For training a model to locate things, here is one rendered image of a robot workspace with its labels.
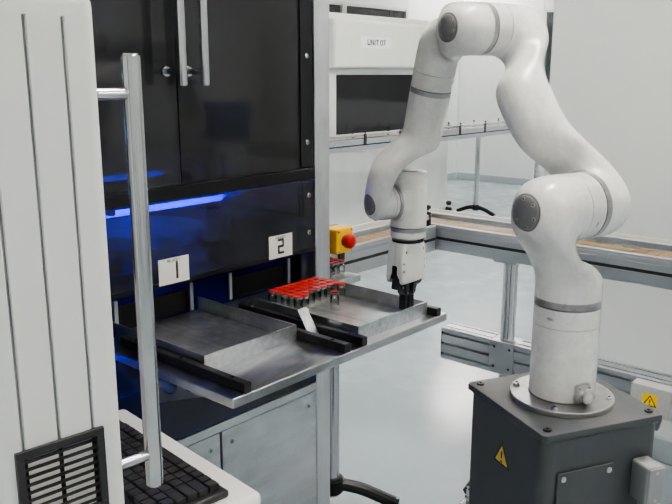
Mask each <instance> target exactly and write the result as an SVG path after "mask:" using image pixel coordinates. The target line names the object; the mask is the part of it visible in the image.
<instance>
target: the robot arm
mask: <svg viewBox="0 0 672 504"><path fill-rule="evenodd" d="M548 42H549V34H548V30H547V26H546V24H545V22H544V20H543V19H542V17H541V16H540V15H539V14H538V13H537V12H536V11H535V10H534V9H532V8H530V7H528V6H525V5H521V4H512V3H499V2H484V1H457V2H452V3H449V4H447V5H445V6H444V7H443V8H442V10H441V12H440V14H439V17H438V18H436V19H434V20H433V21H432V22H431V23H429V24H428V25H427V27H426V28H425V29H424V31H423V33H422V35H421V37H420V40H419V43H418V48H417V53H416V58H415V63H414V69H413V75H412V80H411V85H410V91H409V97H408V103H407V109H406V115H405V120H404V126H403V129H402V131H401V133H400V134H399V135H398V136H397V137H396V138H395V139H394V140H393V141H391V142H390V143H389V144H388V145H387V146H386V147H385V148H384V149H383V150H382V151H381V152H380V153H379V154H378V156H377V157H376V159H375V160H374V162H373V164H372V166H371V169H370V171H369V175H368V179H367V184H366V189H365V195H364V209H365V213H366V214H367V216H368V217H369V218H371V219H373V220H389V219H390V236H391V237H392V241H391V242H390V246H389V251H388V259H387V271H386V279H387V281H388V282H392V286H391V289H394V290H398V294H399V309H401V310H403V309H406V308H409V307H411V306H414V293H415V291H416V286H417V284H418V283H420V282H421V281H422V278H423V277H424V275H425V266H426V258H425V244H424V238H425V237H426V233H427V231H426V222H427V191H428V172H427V171H425V170H421V169H413V168H405V167H406V166H407V165H409V164H410V163H411V162H413V161H414V160H416V159H418V158H420V157H422V156H424V155H426V154H429V153H431V152H433V151H434V150H436V149H437V147H438V146H439V144H440V141H441V137H442V133H443V128H444V124H445V119H446V115H447V110H448V106H449V101H450V97H451V92H452V87H453V83H454V78H455V73H456V68H457V64H458V61H459V60H460V59H461V58H462V56H495V57H497V58H499V59H500V60H501V61H502V62H503V63H504V66H505V73H504V74H503V76H502V77H501V79H500V81H499V83H498V85H497V89H496V101H497V104H498V107H499V110H500V112H501V114H502V116H503V119H504V121H505V123H506V125H507V127H508V129H509V131H510V133H511V135H512V136H513V138H514V140H515V141H516V143H517V144H518V145H519V147H520V148H521V149H522V150H523V151H524V152H525V153H526V154H527V155H528V156H529V157H530V158H531V159H533V160H534V161H535V162H536V163H538V164H539V165H540V166H541V167H543V168H544V169H545V170H546V171H547V172H548V173H549V174H550V175H548V176H542V177H538V178H535V179H532V180H530V181H528V182H527V183H525V184H524V185H523V186H522V187H521V188H520V189H519V190H518V191H517V193H516V195H515V197H514V200H513V203H512V208H511V225H512V228H513V231H514V233H515V236H516V237H517V239H518V241H519V242H520V244H521V246H522V247H523V249H524V250H525V252H526V253H527V255H528V257H529V259H530V261H531V263H532V265H533V268H534V273H535V291H534V308H533V325H532V341H531V358H530V375H528V376H524V377H521V378H518V379H517V380H515V381H514V382H513V383H512V384H511V385H510V396H511V398H512V399H513V400H514V401H515V402H516V403H517V404H518V405H520V406H522V407H523V408H525V409H528V410H530V411H533V412H536V413H539V414H543V415H547V416H552V417H557V418H567V419H584V418H593V417H597V416H601V415H604V414H606V413H608V412H609V411H611V410H612V409H613V407H614V403H615V398H614V395H613V394H612V392H611V391H610V390H609V389H607V388H606V387H604V386H603V385H601V384H599V383H597V382H596V377H597V364H598V351H599V339H600V326H601V313H602V301H603V279H602V276H601V274H600V273H599V272H598V270H597V269H596V268H594V267H593V266H592V265H590V264H588V263H586V262H583V261H581V259H580V258H579V256H578V253H577V250H576V241H577V240H582V239H588V238H595V237H600V236H605V235H608V234H611V233H613V232H615V231H617V230H618V229H619V228H620V227H622V226H623V224H624V223H625V222H626V220H627V219H628V217H629V214H630V211H631V198H630V193H629V191H628V188H627V186H626V184H625V182H624V181H623V179H622V178H621V176H620V175H619V174H618V172H617V171H616V170H615V169H614V168H613V167H612V165H611V164H610V163H609V162H608V161H607V160H606V159H605V158H604V157H603V156H602V155H601V154H600V153H599V152H598V151H597V150H596V149H595V148H594V147H593V146H592V145H590V144H589V143H588V142H587V141H586V140H585V139H584V138H583V137H582V136H581V135H580V134H579V133H578V132H577V131H576V130H575V129H574V128H573V127H572V126H571V124H570V123H569V122H568V120H567V119H566V117H565V116H564V114H563V112H562V110H561V108H560V106H559V104H558V102H557V100H556V98H555V96H554V93H553V91H552V89H551V87H550V85H549V83H548V80H547V77H546V74H545V68H544V59H545V54H546V50H547V46H548Z"/></svg>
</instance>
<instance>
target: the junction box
mask: <svg viewBox="0 0 672 504"><path fill-rule="evenodd" d="M630 396H632V397H634V398H636V399H638V400H639V401H641V402H643V403H645V404H647V405H649V406H651V407H652V408H654V409H656V410H658V411H660V412H662V413H663V414H662V419H666V420H669V419H671V418H672V386H668V385H664V384H660V383H656V382H652V381H648V380H644V379H640V378H637V379H635V380H634V381H633V382H632V383H631V392H630Z"/></svg>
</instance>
